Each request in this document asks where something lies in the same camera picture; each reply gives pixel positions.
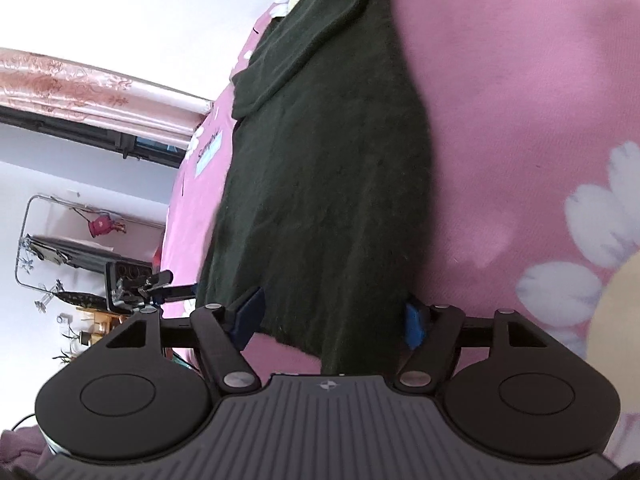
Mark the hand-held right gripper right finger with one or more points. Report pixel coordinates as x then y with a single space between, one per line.
415 327

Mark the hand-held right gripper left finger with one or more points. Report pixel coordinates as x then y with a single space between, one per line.
250 317

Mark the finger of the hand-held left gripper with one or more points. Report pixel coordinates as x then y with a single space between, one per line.
175 293
157 278

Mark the dark green sweater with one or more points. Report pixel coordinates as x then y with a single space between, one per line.
325 185

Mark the metal clothes rack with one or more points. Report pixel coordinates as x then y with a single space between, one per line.
25 240

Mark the wooden furniture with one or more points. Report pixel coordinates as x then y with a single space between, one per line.
97 327

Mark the red hanging garment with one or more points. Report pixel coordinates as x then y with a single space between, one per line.
102 225

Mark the pink patterned curtain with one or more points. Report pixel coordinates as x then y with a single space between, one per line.
90 92

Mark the purple cloth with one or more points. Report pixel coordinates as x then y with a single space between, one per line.
22 455

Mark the pink floral bedsheet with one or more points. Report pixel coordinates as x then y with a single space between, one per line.
500 135

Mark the dark window frame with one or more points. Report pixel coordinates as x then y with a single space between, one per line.
100 137

